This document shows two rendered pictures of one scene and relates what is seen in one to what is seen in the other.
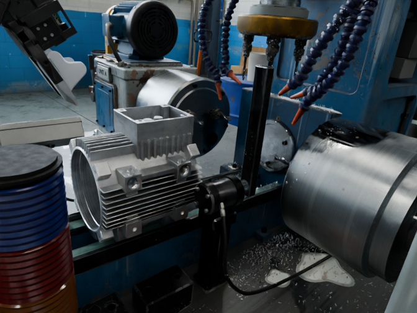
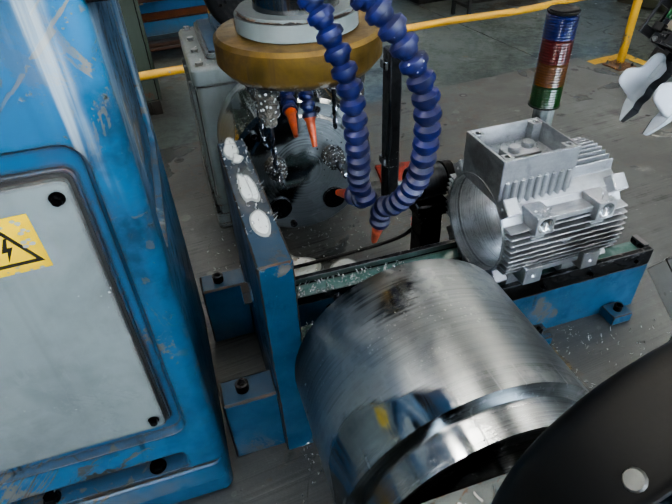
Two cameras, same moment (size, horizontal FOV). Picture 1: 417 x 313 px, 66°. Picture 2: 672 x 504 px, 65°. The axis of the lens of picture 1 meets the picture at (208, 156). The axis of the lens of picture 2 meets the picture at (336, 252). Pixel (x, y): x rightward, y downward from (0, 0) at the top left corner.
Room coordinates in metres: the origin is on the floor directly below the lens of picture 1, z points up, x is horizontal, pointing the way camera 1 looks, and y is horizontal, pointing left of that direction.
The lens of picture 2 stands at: (1.32, 0.13, 1.50)
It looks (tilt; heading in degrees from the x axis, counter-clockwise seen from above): 39 degrees down; 203
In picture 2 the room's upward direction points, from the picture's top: 3 degrees counter-clockwise
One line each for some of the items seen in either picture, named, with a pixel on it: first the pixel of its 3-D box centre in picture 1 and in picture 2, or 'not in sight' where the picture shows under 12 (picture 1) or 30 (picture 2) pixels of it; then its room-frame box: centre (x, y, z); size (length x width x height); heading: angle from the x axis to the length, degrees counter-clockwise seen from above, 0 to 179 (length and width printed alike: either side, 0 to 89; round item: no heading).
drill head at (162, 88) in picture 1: (174, 108); (462, 455); (1.04, 0.13, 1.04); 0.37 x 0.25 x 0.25; 39
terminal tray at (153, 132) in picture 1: (153, 130); (517, 160); (0.59, 0.11, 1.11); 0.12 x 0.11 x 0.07; 130
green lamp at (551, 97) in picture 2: not in sight; (546, 93); (0.19, 0.13, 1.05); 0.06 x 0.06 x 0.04
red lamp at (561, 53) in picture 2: (28, 251); (555, 49); (0.19, 0.13, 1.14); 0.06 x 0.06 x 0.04
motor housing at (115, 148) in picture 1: (135, 177); (529, 208); (0.57, 0.14, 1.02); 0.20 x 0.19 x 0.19; 130
